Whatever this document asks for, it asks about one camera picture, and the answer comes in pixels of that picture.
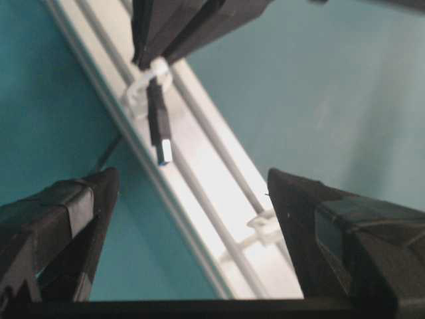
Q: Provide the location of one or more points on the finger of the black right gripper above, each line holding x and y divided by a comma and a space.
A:
159, 26
215, 19

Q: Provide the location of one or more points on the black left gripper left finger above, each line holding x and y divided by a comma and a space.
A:
51, 241

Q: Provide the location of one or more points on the silver aluminium rail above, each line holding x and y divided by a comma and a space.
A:
211, 188

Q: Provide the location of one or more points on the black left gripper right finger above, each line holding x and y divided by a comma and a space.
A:
356, 255

